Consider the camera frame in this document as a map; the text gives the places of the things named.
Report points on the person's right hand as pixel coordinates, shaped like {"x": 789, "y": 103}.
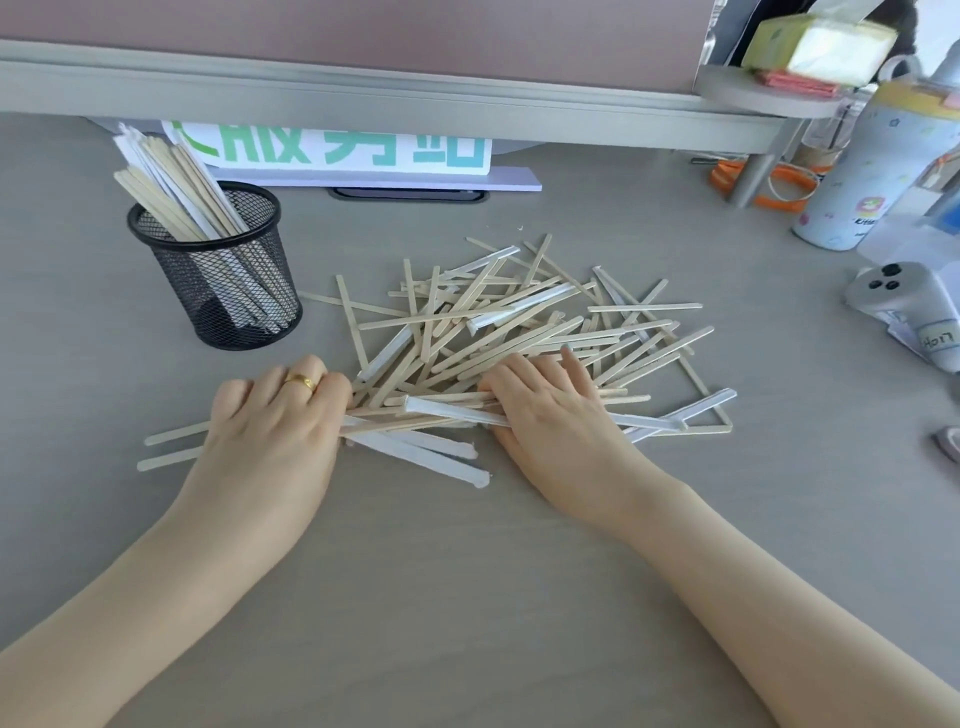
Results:
{"x": 570, "y": 442}

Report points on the person's left hand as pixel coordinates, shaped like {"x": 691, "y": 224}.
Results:
{"x": 262, "y": 450}

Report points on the person's right thumb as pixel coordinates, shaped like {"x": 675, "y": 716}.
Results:
{"x": 496, "y": 397}

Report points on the person's left fingers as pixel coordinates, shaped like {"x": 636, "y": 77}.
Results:
{"x": 259, "y": 394}

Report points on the thin wooden stick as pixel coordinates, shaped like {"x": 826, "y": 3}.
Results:
{"x": 176, "y": 433}
{"x": 169, "y": 457}

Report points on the white paper-wrapped stick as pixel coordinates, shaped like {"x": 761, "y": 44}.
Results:
{"x": 427, "y": 459}

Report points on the person's right forearm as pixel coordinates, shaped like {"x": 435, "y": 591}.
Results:
{"x": 750, "y": 600}

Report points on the person's left forearm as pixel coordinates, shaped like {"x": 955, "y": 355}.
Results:
{"x": 150, "y": 607}

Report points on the pile of wooden stir sticks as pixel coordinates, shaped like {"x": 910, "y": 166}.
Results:
{"x": 525, "y": 330}

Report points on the black mesh pen holder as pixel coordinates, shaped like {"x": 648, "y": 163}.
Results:
{"x": 217, "y": 270}

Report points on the bundle of sticks in holder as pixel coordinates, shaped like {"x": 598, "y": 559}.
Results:
{"x": 180, "y": 187}

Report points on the lavender sign base board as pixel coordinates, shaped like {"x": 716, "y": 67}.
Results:
{"x": 420, "y": 180}

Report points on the white sign with green letters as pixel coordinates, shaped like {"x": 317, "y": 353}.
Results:
{"x": 330, "y": 150}

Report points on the pink partition panel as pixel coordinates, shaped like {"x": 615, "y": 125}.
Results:
{"x": 337, "y": 30}

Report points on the round grey shelf with leg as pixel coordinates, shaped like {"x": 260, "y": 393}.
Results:
{"x": 765, "y": 97}

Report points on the clear glass jar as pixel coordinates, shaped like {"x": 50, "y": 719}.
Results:
{"x": 829, "y": 142}

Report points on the white handheld controller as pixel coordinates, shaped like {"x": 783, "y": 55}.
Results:
{"x": 907, "y": 307}

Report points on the pale blue water bottle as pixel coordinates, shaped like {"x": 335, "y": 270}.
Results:
{"x": 862, "y": 165}

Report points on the red flat packets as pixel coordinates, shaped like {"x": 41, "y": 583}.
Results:
{"x": 795, "y": 81}

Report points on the clear plastic box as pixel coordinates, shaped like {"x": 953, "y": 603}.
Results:
{"x": 919, "y": 240}

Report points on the yellow-green tissue pack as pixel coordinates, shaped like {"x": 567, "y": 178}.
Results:
{"x": 817, "y": 37}

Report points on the grey desk partition rail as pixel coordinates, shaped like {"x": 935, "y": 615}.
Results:
{"x": 300, "y": 86}

